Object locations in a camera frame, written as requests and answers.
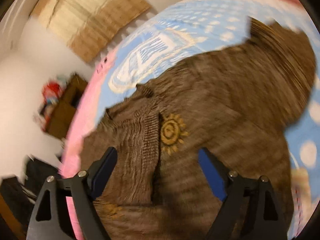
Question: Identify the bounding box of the black bag on floor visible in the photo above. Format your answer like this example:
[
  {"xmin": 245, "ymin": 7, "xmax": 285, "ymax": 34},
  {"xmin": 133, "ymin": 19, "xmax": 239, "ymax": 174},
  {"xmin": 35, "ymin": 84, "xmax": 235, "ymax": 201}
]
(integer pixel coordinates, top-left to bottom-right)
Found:
[{"xmin": 24, "ymin": 157, "xmax": 62, "ymax": 196}]

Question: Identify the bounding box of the red gift box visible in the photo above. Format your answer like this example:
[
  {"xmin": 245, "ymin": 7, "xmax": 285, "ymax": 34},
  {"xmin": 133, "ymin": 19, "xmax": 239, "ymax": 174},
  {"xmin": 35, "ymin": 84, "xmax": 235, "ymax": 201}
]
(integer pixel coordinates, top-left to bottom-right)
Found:
[{"xmin": 42, "ymin": 80, "xmax": 62, "ymax": 104}]

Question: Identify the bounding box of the beige patterned window curtain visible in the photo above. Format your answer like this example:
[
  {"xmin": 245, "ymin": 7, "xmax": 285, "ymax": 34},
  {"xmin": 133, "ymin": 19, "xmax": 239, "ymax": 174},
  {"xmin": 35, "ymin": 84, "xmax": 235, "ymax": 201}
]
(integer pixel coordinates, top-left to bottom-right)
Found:
[{"xmin": 31, "ymin": 0, "xmax": 151, "ymax": 63}]

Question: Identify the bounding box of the brown knitted sweater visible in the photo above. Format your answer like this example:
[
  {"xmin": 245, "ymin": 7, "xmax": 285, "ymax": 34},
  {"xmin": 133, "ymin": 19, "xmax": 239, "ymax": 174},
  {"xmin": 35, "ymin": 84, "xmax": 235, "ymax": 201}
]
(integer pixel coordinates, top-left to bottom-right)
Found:
[{"xmin": 80, "ymin": 19, "xmax": 316, "ymax": 239}]

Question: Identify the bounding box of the dark wooden desk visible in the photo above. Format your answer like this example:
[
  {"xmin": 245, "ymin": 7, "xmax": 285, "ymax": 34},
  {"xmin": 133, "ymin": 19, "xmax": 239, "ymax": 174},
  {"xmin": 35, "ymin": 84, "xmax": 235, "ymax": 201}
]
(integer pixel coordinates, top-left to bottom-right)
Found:
[{"xmin": 35, "ymin": 73, "xmax": 88, "ymax": 140}]

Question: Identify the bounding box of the pink and blue bedspread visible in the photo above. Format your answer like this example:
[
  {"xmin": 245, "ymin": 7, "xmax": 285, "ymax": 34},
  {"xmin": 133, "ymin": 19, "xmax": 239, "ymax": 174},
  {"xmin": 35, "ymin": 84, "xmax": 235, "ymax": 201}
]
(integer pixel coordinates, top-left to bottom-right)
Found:
[{"xmin": 61, "ymin": 0, "xmax": 319, "ymax": 239}]

